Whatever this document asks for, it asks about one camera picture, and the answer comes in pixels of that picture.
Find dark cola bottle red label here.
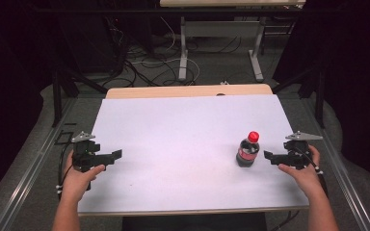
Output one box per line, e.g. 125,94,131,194
235,137,261,168

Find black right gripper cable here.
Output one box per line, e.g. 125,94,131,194
293,145,330,197

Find light wooden table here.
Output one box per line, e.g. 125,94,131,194
105,84,274,100

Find silver metal floor rail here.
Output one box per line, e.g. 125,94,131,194
0,97,78,231
302,97,370,231

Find black horizontal bar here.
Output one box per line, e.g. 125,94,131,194
33,7,338,14

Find black looped floor cable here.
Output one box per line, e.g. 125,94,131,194
184,34,243,55

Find white metal frame desk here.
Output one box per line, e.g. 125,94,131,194
159,0,306,83

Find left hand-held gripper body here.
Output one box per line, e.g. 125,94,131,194
70,130,111,173

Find person's right hand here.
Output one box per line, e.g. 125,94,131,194
277,144,328,200

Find white table board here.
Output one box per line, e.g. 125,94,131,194
77,93,310,216

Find white floor cable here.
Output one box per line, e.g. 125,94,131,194
131,15,200,85

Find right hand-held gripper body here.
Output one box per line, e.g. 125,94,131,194
282,130,324,171

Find tangled black floor cables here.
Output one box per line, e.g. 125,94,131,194
102,17,197,89

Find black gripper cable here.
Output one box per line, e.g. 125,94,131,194
56,143,75,200
293,145,330,197

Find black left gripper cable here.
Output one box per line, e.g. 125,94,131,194
56,143,75,200

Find black cable under table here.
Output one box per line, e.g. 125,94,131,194
269,210,301,231

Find black metal stand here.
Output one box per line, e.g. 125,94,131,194
271,62,328,130
51,61,109,128

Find person's left hand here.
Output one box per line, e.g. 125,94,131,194
60,153,106,206

